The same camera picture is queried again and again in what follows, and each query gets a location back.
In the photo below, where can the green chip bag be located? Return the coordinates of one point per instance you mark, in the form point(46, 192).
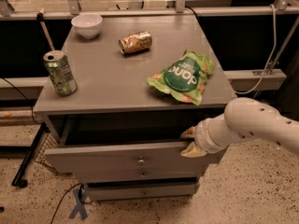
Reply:
point(185, 79)

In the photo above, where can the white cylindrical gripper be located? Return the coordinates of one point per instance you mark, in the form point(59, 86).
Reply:
point(201, 138)

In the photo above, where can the grey tape cross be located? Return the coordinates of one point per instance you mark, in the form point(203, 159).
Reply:
point(79, 208)

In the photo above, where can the grey drawer cabinet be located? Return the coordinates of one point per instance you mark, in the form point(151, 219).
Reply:
point(114, 105)

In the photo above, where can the wire mesh basket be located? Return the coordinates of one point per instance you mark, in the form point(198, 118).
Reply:
point(47, 142)

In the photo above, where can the grey middle drawer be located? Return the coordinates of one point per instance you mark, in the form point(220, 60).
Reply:
point(132, 174)

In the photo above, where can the grey top drawer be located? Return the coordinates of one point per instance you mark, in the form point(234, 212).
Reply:
point(161, 156)

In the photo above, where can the wooden stick with black clamp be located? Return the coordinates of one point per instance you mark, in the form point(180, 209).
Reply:
point(40, 18)

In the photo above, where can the metal railing frame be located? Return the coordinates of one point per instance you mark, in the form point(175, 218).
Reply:
point(56, 9)

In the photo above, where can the grey drawer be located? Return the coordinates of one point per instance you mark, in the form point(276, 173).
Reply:
point(161, 156)
point(132, 174)
point(140, 191)

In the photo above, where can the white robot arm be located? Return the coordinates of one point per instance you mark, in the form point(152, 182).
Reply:
point(243, 119)

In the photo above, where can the green soda can upright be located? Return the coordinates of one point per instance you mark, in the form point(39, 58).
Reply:
point(61, 76)

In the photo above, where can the white ceramic bowl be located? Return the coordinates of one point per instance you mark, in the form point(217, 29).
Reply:
point(87, 25)

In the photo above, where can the orange soda can lying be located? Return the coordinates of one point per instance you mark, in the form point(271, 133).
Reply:
point(134, 43)

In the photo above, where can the black floor stand bar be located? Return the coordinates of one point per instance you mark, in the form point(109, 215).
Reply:
point(18, 180)

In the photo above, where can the grey bottom drawer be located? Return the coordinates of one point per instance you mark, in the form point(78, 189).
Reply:
point(140, 191)

